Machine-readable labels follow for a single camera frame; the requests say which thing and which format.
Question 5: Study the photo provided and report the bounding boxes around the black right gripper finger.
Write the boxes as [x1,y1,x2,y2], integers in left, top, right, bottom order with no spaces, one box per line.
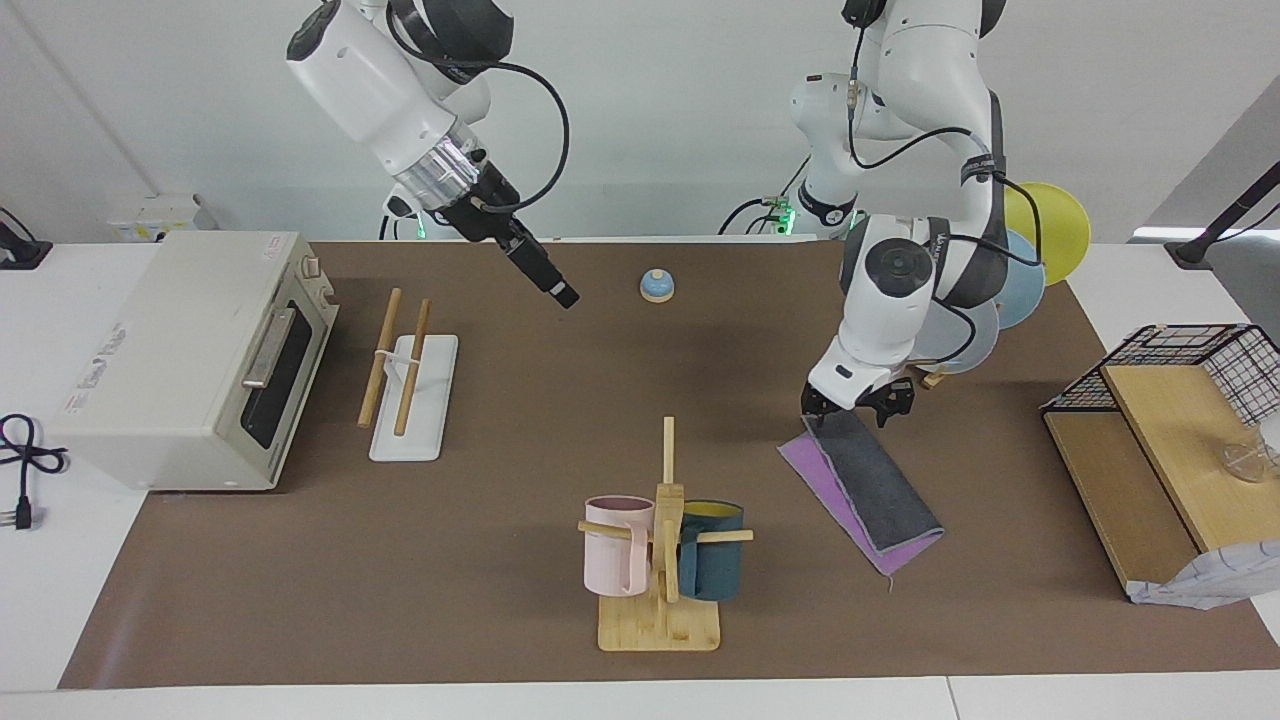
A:
[505,242,571,309]
[515,232,581,303]

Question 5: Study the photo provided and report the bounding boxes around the purple and grey towel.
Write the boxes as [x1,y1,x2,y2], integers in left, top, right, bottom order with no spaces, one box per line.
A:
[778,408,946,579]

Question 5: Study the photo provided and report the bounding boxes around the white towel rack wooden bars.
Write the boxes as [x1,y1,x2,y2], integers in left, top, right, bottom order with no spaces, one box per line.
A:
[358,288,459,463]

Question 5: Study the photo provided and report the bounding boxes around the grey plate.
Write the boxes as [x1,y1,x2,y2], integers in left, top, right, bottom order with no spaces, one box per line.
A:
[912,298,1001,376]

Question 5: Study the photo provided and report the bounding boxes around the light blue plate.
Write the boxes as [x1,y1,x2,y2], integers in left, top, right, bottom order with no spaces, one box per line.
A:
[990,230,1047,331]

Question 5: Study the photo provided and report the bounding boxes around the dark teal mug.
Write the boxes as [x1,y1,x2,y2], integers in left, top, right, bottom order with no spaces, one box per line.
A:
[678,500,746,602]

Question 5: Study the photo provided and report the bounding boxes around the yellow plate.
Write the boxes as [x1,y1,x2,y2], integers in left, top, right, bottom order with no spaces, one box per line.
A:
[1003,182,1091,286]

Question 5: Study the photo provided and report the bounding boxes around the pink mug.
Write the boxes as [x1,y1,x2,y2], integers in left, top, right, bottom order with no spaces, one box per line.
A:
[584,495,656,597]

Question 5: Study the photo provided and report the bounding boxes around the wooden mug tree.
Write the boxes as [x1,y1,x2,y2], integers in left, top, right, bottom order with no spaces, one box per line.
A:
[578,417,753,653]

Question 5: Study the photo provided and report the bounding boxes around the wooden shelf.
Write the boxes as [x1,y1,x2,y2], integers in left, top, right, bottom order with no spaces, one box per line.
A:
[1042,360,1280,601]

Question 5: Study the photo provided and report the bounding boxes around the brown table mat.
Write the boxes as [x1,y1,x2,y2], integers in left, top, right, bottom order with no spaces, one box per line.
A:
[58,240,1280,691]

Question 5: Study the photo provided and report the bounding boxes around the white power strip box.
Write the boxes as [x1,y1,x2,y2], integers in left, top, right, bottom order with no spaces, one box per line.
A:
[108,195,217,243]

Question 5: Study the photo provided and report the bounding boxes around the beige toaster oven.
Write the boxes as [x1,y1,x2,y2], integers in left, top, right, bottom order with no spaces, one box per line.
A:
[48,232,339,493]

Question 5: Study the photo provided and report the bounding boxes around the clear glass cup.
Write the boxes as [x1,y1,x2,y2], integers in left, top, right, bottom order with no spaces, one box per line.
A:
[1220,415,1280,484]

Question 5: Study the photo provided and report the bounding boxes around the black pole stand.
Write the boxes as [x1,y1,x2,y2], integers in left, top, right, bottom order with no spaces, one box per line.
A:
[1165,160,1280,271]

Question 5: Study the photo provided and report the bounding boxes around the black clamp stand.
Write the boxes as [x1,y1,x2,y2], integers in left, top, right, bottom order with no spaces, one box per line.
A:
[0,208,53,271]

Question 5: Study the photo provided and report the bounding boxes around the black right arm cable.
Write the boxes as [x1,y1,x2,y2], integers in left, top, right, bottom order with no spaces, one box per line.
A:
[385,0,572,216]

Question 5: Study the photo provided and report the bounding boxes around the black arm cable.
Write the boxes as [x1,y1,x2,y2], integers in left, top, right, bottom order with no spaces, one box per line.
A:
[385,0,572,216]
[845,0,1047,336]

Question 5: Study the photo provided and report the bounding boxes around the black base cable bundle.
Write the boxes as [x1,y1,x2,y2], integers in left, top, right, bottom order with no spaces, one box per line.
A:
[718,158,813,237]

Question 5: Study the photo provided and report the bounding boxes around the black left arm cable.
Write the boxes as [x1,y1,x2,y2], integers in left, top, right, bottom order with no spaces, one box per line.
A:
[845,0,1047,336]

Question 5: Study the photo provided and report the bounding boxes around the black wire basket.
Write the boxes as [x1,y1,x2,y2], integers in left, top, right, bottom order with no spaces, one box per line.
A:
[1040,323,1280,428]

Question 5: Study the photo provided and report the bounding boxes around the black power cord with plug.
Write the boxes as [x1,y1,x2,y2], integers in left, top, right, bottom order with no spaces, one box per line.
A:
[0,413,69,531]

